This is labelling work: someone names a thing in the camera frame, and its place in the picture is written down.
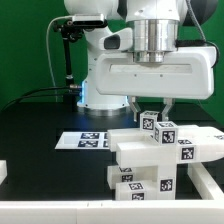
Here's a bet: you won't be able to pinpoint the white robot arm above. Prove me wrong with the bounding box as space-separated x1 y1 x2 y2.
64 0 219 110

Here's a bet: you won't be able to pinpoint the grey camera cable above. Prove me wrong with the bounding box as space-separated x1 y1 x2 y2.
45 15 74 103

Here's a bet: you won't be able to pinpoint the black cables on table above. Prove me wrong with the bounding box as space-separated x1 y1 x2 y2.
0 83 83 111

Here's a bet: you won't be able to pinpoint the white block at left edge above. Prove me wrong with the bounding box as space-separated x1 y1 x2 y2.
0 160 7 185

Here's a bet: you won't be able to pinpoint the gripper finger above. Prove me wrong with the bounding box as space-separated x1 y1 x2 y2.
161 98 175 121
128 96 141 121

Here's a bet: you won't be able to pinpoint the black camera on stand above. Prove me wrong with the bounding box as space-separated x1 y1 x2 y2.
53 14 108 42

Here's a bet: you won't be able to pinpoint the white marker base plate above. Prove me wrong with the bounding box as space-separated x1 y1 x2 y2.
55 132 108 150

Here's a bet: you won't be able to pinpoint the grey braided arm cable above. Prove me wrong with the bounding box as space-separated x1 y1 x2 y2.
185 0 208 42

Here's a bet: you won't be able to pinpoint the black camera stand pole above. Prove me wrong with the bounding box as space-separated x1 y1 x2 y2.
63 37 76 110

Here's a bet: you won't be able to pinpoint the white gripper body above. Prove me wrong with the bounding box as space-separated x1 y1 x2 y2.
96 47 216 99

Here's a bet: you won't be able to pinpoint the white chair back frame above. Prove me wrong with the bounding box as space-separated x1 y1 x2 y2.
107 125 224 168

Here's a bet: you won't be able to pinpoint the white tagged cube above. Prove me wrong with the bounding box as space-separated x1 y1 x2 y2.
140 111 159 133
154 121 178 145

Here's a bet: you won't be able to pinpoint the white obstacle wall frame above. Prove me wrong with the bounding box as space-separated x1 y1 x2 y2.
0 163 224 224

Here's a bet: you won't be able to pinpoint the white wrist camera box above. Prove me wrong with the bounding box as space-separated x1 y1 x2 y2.
99 28 133 51

